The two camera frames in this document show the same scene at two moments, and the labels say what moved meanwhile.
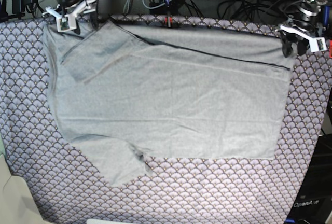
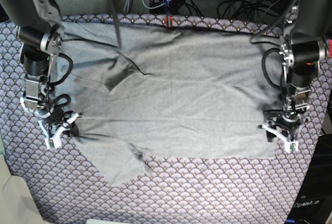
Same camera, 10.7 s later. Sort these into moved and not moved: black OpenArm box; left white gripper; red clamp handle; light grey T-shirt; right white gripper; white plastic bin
Moved: right white gripper; light grey T-shirt; left white gripper
Not moved: red clamp handle; white plastic bin; black OpenArm box
